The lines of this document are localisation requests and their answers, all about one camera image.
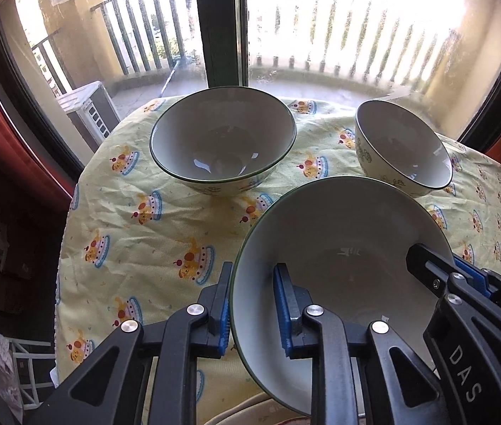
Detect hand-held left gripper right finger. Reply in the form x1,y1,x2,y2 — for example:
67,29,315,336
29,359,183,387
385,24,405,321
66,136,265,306
274,262,455,425

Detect dark window frame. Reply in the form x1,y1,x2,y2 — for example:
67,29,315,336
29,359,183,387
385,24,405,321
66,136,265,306
0,0,501,173

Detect green-rimmed floral ceramic bowl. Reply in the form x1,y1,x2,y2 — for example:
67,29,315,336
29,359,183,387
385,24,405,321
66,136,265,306
230,176,455,408
150,87,298,198
354,100,454,198

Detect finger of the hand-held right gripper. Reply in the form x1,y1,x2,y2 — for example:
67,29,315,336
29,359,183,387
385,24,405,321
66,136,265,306
454,254,501,315
405,243,477,295

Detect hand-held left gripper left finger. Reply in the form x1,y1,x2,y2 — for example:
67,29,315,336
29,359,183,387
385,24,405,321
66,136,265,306
24,261,234,425

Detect balcony railing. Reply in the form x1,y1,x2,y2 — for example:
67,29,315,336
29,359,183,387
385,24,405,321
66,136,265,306
29,0,464,94

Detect yellow printed tablecloth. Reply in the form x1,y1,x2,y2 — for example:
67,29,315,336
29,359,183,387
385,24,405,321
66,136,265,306
53,96,501,425

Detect white wire rack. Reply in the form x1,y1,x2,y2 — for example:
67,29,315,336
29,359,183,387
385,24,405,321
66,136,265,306
9,339,56,403

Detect white outdoor air conditioner unit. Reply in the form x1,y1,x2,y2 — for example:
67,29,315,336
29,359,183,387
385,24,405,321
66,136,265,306
58,80,120,142

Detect white plate with red line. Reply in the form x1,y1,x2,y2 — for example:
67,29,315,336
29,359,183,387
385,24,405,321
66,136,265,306
257,401,317,425

